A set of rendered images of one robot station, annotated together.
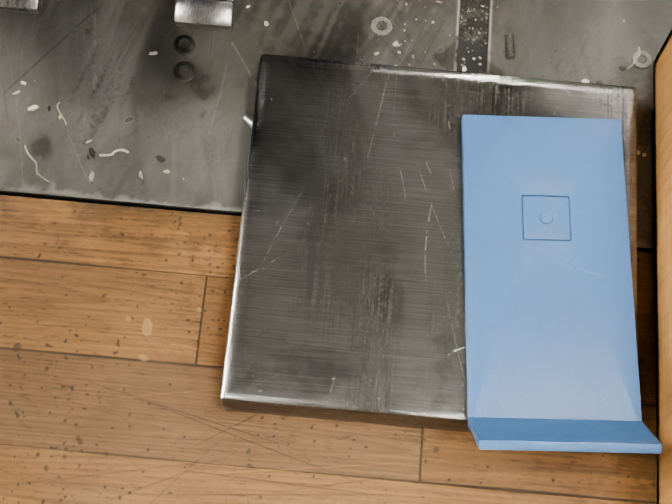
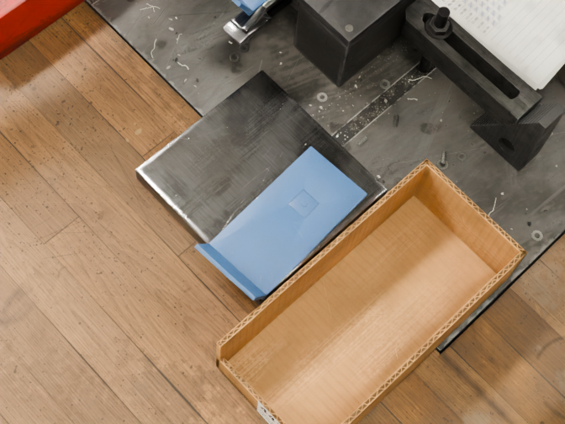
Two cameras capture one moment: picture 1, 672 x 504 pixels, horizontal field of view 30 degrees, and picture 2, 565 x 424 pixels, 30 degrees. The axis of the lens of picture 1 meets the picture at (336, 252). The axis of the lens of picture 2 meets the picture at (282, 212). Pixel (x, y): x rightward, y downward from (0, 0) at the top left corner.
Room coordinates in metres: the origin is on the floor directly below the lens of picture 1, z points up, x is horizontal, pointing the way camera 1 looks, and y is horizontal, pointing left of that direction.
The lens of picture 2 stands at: (-0.11, -0.32, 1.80)
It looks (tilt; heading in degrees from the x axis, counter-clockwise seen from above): 67 degrees down; 38
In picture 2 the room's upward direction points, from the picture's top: 9 degrees clockwise
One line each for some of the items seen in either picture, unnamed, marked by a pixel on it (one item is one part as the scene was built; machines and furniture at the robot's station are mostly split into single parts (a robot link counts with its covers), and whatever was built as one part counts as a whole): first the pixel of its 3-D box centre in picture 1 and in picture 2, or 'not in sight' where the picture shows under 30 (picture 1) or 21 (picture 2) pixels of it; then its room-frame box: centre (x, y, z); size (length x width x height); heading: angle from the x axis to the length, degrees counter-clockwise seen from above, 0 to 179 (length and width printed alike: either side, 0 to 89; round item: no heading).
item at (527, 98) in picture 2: not in sight; (464, 68); (0.41, -0.09, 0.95); 0.15 x 0.03 x 0.10; 90
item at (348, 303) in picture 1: (437, 242); (261, 183); (0.20, -0.04, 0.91); 0.17 x 0.16 x 0.02; 90
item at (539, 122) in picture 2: not in sight; (515, 118); (0.41, -0.16, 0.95); 0.06 x 0.03 x 0.09; 90
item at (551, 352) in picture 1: (554, 272); (283, 219); (0.18, -0.09, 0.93); 0.15 x 0.07 x 0.03; 4
